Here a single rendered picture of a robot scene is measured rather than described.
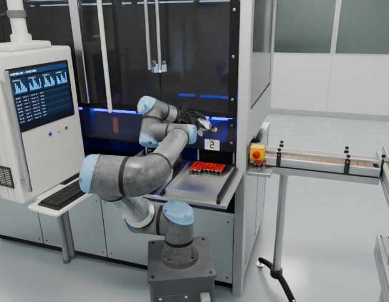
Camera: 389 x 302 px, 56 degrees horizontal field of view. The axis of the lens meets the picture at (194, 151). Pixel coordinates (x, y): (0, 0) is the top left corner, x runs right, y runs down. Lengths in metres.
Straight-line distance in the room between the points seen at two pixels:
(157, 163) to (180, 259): 0.52
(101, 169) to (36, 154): 1.06
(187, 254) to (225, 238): 0.85
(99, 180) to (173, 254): 0.53
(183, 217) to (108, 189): 0.41
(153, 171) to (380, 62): 5.76
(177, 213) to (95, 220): 1.34
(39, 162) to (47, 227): 0.94
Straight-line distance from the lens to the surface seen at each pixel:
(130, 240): 2.57
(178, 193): 1.77
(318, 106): 6.62
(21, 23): 2.06
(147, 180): 1.02
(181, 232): 1.39
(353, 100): 6.61
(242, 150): 1.99
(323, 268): 2.86
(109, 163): 1.04
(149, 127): 1.40
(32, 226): 3.03
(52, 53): 2.10
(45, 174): 2.14
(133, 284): 2.65
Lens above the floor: 1.71
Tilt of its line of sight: 21 degrees down
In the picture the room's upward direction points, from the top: 1 degrees counter-clockwise
